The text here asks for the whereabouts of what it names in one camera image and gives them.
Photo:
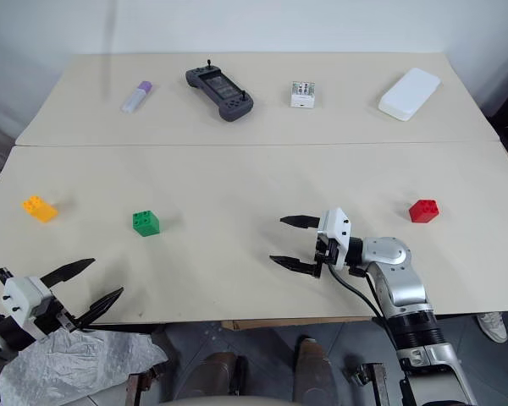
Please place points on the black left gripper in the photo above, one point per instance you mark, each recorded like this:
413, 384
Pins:
53, 319

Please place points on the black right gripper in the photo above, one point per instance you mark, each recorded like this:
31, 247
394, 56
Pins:
326, 250

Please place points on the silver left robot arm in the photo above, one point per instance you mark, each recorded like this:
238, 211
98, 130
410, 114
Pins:
8, 334

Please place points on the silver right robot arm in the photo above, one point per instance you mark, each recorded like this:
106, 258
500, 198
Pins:
400, 279

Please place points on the crumpled translucent plastic sheet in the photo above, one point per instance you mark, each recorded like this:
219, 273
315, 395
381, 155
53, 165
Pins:
80, 363

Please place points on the green toy brick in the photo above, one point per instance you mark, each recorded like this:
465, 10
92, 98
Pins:
146, 223

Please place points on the yellow toy brick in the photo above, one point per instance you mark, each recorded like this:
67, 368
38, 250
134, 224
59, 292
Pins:
41, 209

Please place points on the red toy brick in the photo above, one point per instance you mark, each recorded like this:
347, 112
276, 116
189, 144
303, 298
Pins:
423, 211

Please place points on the small white cube box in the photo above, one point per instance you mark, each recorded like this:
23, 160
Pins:
303, 95

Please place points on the grey handheld remote controller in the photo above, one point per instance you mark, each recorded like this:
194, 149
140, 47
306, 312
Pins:
220, 90

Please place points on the white rectangular plastic case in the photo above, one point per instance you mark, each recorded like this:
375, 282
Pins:
410, 94

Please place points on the clear tube with purple cap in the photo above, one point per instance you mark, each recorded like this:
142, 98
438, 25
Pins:
136, 97

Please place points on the white sneaker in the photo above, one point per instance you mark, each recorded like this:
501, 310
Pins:
493, 326

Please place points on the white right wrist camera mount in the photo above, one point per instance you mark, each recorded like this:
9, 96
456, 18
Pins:
336, 228

